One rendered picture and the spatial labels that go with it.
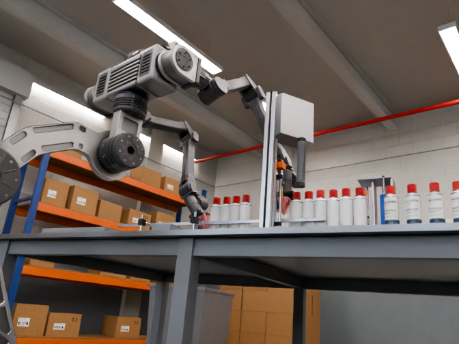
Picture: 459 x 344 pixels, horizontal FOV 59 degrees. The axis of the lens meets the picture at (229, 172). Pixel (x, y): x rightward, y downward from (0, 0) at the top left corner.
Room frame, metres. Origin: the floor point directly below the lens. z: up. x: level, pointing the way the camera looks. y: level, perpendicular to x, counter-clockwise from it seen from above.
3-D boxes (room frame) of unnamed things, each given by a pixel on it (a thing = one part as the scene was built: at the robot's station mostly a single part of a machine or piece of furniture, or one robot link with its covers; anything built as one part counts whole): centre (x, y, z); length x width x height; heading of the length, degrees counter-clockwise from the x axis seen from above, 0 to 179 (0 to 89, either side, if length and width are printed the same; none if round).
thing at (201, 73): (1.41, 0.16, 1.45); 0.09 x 0.08 x 0.12; 49
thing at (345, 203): (1.56, -0.47, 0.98); 0.05 x 0.05 x 0.20
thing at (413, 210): (1.44, -0.69, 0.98); 0.05 x 0.05 x 0.20
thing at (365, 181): (1.59, -0.61, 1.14); 0.14 x 0.11 x 0.01; 61
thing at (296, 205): (1.66, -0.29, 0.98); 0.05 x 0.05 x 0.20
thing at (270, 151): (1.57, -0.16, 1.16); 0.04 x 0.04 x 0.67; 61
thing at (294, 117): (1.59, -0.25, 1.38); 0.17 x 0.10 x 0.19; 116
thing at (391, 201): (1.48, -0.62, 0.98); 0.05 x 0.05 x 0.20
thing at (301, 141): (1.55, -0.29, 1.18); 0.04 x 0.04 x 0.21
